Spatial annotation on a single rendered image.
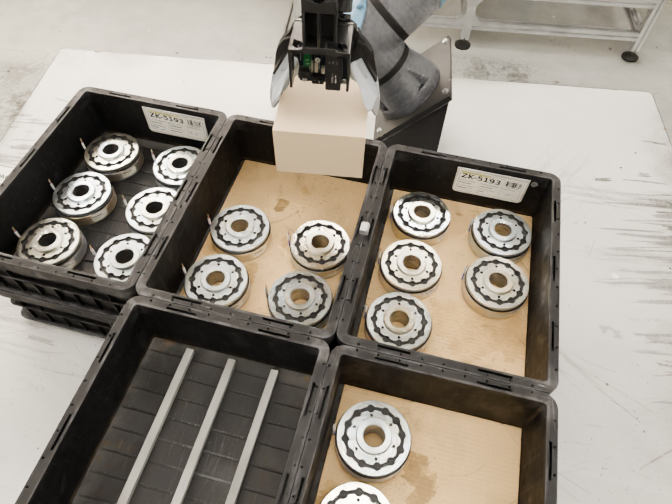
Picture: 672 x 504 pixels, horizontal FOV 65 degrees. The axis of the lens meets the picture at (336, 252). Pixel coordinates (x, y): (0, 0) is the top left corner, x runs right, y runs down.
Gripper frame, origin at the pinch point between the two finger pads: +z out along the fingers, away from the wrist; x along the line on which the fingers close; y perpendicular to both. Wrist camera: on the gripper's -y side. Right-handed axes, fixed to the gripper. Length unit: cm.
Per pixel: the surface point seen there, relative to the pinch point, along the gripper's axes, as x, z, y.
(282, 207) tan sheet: -8.2, 26.7, -2.9
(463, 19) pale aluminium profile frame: 48, 96, -183
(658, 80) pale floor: 143, 110, -167
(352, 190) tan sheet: 4.4, 26.7, -8.4
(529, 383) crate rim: 30.1, 16.4, 31.2
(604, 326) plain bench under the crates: 54, 40, 9
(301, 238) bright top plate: -3.4, 23.5, 6.1
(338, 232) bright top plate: 2.8, 23.8, 3.9
